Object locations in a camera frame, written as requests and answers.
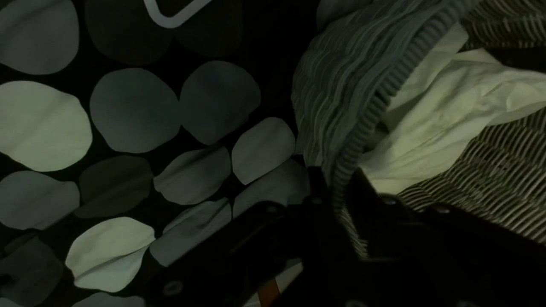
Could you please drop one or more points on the pale green crumpled cloth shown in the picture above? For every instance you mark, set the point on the pale green crumpled cloth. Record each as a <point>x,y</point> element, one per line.
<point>447,101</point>

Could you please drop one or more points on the black white striped fabric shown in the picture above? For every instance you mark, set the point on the black white striped fabric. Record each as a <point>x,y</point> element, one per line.
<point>500,176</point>

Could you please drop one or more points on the grey ribbed knit garment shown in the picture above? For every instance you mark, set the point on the grey ribbed knit garment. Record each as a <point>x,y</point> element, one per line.
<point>346,77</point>

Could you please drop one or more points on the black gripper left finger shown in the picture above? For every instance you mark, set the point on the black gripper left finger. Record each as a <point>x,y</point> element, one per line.
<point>271,236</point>

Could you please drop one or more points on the black grey pebble pattern cloth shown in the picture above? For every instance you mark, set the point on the black grey pebble pattern cloth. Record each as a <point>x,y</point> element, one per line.
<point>123,144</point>

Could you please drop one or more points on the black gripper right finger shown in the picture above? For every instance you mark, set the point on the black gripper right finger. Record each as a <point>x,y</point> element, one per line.
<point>443,256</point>

